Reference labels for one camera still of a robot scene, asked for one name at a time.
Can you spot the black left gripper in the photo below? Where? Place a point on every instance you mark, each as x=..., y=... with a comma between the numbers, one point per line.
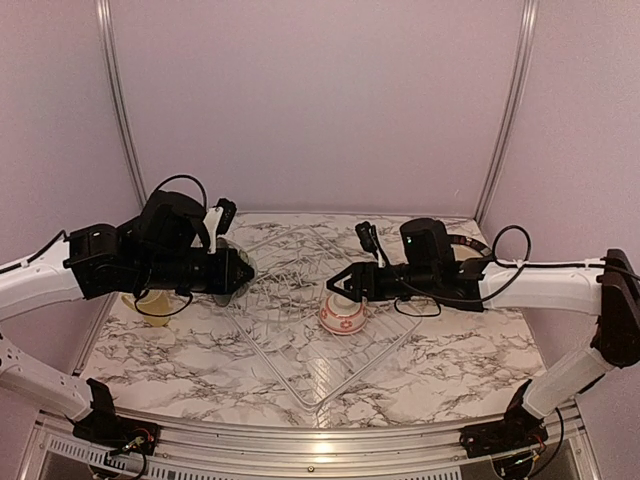
x=224, y=283

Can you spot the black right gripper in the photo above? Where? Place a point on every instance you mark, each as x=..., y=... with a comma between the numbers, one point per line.
x=360, y=271

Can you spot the white bowl with red pattern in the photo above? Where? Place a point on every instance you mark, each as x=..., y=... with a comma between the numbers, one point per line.
x=341, y=316

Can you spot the yellow mug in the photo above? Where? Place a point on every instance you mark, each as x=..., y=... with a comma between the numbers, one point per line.
x=155, y=308

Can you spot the large black rimmed cream plate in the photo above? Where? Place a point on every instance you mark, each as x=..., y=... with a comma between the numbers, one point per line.
x=465, y=247

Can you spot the green bowl with flower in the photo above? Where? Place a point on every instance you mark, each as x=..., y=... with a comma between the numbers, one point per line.
x=224, y=300

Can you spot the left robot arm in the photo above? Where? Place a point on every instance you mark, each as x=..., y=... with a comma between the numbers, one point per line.
x=61, y=281

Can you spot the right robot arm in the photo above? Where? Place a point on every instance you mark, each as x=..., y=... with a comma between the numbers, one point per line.
x=584, y=313

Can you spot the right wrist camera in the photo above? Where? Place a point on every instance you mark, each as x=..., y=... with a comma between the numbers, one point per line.
x=369, y=242

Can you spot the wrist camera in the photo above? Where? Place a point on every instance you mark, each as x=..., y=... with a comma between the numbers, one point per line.
x=218, y=221
x=369, y=242

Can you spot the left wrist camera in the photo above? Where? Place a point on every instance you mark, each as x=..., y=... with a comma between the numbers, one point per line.
x=218, y=221

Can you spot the white wire dish rack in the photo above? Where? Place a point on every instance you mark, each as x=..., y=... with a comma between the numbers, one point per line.
x=280, y=317

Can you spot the front aluminium rail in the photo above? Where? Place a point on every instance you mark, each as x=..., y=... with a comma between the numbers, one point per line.
x=193, y=449

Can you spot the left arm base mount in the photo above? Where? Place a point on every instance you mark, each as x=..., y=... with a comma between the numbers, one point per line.
x=103, y=426

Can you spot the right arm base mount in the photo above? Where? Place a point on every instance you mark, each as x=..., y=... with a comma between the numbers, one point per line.
x=516, y=429

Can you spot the left aluminium frame post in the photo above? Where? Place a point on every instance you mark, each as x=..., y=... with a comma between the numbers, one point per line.
x=117, y=94

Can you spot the aluminium frame post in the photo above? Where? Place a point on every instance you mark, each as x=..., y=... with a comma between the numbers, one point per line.
x=117, y=94
x=515, y=93

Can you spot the right aluminium frame post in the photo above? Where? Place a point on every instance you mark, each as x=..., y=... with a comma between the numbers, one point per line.
x=515, y=93

